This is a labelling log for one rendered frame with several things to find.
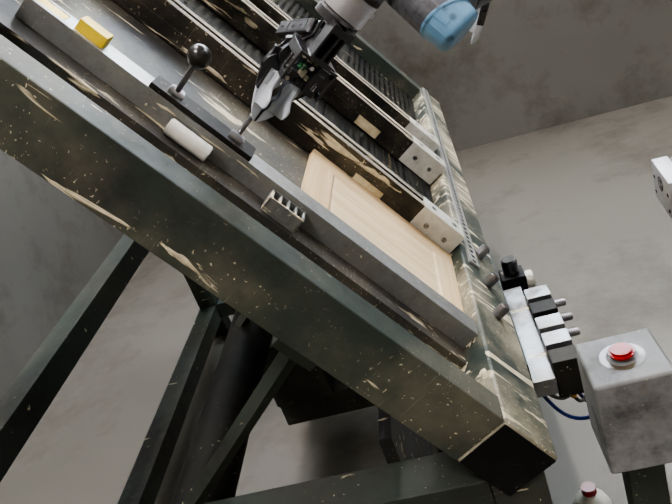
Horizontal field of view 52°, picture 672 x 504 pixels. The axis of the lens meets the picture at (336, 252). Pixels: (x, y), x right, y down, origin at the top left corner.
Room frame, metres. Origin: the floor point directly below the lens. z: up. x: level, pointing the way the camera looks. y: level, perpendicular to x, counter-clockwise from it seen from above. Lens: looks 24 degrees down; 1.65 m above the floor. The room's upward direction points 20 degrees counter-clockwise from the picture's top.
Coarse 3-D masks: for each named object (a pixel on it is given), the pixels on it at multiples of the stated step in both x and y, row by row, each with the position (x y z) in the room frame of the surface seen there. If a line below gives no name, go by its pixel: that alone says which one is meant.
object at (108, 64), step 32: (32, 0) 1.19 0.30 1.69; (64, 32) 1.18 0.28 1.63; (96, 64) 1.18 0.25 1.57; (128, 64) 1.19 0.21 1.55; (128, 96) 1.17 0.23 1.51; (160, 96) 1.16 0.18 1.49; (192, 128) 1.16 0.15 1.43; (224, 160) 1.15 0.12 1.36; (256, 160) 1.17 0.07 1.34; (256, 192) 1.14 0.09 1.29; (288, 192) 1.13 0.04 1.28; (320, 224) 1.13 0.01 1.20; (352, 256) 1.12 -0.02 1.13; (384, 256) 1.14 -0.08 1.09; (384, 288) 1.11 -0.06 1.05; (416, 288) 1.10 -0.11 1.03; (448, 320) 1.09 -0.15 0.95
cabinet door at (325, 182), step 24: (312, 168) 1.37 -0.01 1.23; (336, 168) 1.46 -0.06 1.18; (312, 192) 1.26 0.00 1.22; (336, 192) 1.34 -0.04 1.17; (360, 192) 1.42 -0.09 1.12; (360, 216) 1.31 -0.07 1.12; (384, 216) 1.40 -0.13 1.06; (384, 240) 1.28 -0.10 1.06; (408, 240) 1.36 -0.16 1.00; (408, 264) 1.24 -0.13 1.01; (432, 264) 1.32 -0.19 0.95; (432, 288) 1.20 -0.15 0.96; (456, 288) 1.28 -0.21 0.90
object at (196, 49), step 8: (192, 48) 1.11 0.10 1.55; (200, 48) 1.10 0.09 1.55; (208, 48) 1.11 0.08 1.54; (192, 56) 1.10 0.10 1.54; (200, 56) 1.10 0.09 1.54; (208, 56) 1.10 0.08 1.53; (192, 64) 1.10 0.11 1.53; (200, 64) 1.10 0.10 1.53; (208, 64) 1.11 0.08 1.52; (192, 72) 1.14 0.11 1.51; (184, 80) 1.15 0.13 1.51; (176, 88) 1.17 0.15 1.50; (176, 96) 1.17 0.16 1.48
